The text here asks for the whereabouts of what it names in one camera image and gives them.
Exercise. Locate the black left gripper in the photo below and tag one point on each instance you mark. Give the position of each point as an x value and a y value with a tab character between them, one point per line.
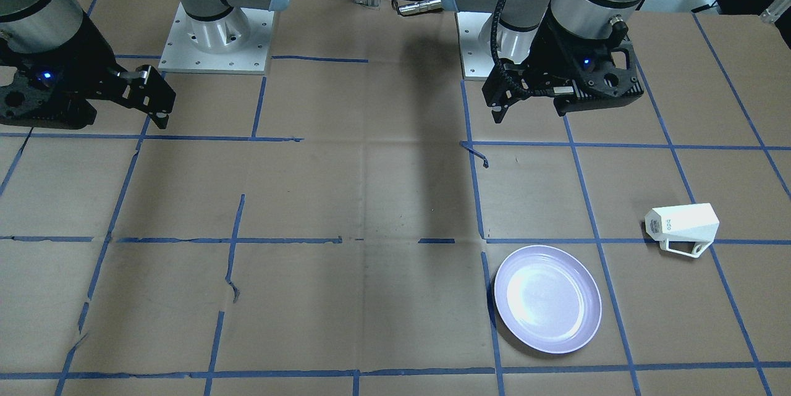
545	50

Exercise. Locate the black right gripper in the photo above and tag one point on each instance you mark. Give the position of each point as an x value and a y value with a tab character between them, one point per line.
93	56

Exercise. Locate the white faceted mug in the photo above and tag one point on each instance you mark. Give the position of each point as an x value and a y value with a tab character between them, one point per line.
688	230

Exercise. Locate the lavender plate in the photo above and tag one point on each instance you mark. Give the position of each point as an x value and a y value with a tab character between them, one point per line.
548	299

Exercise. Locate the silver flashlight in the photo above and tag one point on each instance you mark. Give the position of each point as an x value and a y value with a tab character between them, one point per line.
421	7

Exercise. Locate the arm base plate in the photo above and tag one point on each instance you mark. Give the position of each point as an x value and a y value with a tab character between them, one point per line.
474	29
239	43

